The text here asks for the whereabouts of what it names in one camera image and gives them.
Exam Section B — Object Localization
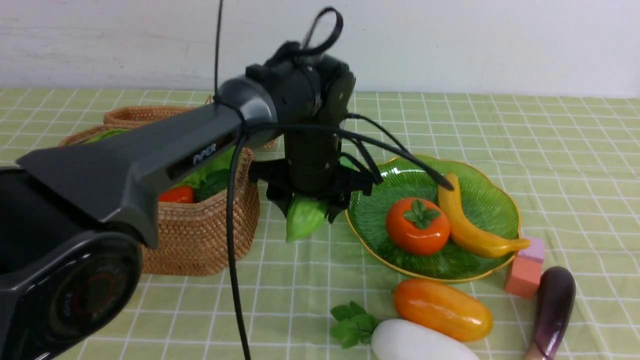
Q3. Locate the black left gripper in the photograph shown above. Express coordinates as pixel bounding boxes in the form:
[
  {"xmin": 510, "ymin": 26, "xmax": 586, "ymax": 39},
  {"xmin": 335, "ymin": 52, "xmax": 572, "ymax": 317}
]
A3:
[{"xmin": 245, "ymin": 41, "xmax": 374, "ymax": 224}]

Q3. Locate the green toy cucumber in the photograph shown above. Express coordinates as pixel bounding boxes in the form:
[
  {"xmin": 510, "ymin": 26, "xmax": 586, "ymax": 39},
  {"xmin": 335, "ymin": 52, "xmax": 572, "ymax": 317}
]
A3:
[{"xmin": 285, "ymin": 194, "xmax": 329, "ymax": 242}]

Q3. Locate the orange toy carrot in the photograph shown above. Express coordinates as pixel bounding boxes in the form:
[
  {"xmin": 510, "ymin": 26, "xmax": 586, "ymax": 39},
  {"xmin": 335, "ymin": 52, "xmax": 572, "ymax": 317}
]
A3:
[{"xmin": 158, "ymin": 169, "xmax": 229, "ymax": 204}]

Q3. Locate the orange toy persimmon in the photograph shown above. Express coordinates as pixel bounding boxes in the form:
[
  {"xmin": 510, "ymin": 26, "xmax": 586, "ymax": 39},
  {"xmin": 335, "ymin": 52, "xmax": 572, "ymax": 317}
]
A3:
[{"xmin": 385, "ymin": 197, "xmax": 451, "ymax": 256}]

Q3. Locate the white toy radish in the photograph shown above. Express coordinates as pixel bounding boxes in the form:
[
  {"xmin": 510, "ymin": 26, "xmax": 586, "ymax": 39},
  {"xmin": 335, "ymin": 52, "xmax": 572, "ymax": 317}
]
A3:
[{"xmin": 329, "ymin": 301, "xmax": 478, "ymax": 360}]

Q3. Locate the yellow toy banana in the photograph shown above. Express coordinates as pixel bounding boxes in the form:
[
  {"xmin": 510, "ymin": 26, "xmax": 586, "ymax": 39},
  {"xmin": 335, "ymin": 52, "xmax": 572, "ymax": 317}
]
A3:
[{"xmin": 438, "ymin": 172, "xmax": 531, "ymax": 259}]

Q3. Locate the orange toy mango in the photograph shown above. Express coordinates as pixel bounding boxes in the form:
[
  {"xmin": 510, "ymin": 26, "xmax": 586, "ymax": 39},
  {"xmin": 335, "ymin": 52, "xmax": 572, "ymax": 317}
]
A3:
[{"xmin": 393, "ymin": 278, "xmax": 494, "ymax": 343}]

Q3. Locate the purple toy eggplant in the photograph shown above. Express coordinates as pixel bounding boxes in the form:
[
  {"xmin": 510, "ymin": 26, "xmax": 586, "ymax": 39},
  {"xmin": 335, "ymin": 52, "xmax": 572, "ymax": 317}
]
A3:
[{"xmin": 524, "ymin": 266, "xmax": 577, "ymax": 360}]

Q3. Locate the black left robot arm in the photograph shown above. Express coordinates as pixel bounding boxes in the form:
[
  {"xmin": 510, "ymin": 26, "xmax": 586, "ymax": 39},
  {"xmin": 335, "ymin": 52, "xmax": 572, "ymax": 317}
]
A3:
[{"xmin": 1, "ymin": 42, "xmax": 375, "ymax": 360}]

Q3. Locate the woven wicker basket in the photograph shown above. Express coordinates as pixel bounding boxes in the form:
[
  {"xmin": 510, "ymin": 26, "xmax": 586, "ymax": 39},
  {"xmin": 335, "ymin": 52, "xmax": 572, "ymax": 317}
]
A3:
[{"xmin": 59, "ymin": 125, "xmax": 261, "ymax": 277}]

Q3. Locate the green glass leaf plate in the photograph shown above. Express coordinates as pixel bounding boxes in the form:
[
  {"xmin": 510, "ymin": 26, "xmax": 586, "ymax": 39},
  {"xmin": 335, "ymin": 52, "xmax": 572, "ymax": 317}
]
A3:
[{"xmin": 345, "ymin": 154, "xmax": 521, "ymax": 284}]

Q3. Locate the woven wicker basket lid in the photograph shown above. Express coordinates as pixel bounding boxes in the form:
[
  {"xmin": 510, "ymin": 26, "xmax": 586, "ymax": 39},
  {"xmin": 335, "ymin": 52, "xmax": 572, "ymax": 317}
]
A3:
[{"xmin": 103, "ymin": 95, "xmax": 278, "ymax": 150}]

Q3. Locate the orange foam cube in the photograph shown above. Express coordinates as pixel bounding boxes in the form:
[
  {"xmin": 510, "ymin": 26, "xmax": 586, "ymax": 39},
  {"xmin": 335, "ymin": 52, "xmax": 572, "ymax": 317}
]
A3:
[{"xmin": 504, "ymin": 256, "xmax": 542, "ymax": 299}]

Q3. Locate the pink foam cube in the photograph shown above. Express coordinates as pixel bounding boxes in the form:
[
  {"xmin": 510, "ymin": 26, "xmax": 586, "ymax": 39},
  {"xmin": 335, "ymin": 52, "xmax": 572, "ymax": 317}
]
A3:
[{"xmin": 518, "ymin": 237, "xmax": 546, "ymax": 264}]

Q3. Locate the green checkered tablecloth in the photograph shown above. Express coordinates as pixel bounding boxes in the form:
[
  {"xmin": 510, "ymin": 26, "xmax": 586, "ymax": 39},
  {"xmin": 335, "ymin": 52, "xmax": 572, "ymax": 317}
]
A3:
[{"xmin": 0, "ymin": 89, "xmax": 640, "ymax": 360}]

